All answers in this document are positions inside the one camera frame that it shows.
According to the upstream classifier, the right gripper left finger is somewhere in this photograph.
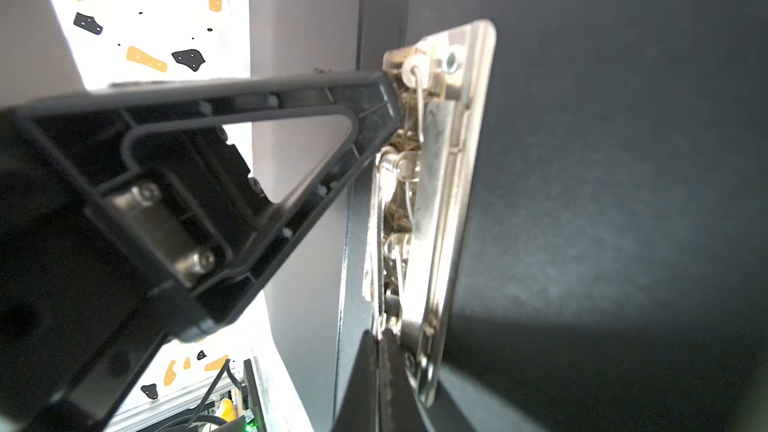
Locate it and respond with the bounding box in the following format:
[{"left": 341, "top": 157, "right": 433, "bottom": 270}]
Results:
[{"left": 1, "top": 71, "right": 403, "bottom": 431}]

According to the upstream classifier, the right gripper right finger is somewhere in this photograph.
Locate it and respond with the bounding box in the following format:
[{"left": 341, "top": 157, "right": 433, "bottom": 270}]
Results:
[{"left": 332, "top": 329, "right": 427, "bottom": 431}]

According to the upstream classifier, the orange folder black inside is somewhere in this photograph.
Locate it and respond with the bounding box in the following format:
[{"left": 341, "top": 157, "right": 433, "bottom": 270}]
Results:
[{"left": 337, "top": 0, "right": 767, "bottom": 431}]

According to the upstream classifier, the metal folder clip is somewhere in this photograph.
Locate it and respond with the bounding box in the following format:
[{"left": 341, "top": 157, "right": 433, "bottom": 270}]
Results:
[{"left": 362, "top": 19, "right": 497, "bottom": 406}]

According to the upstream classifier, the aluminium mounting rail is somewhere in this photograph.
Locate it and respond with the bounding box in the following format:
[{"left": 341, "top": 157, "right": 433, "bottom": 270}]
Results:
[{"left": 106, "top": 345, "right": 253, "bottom": 431}]

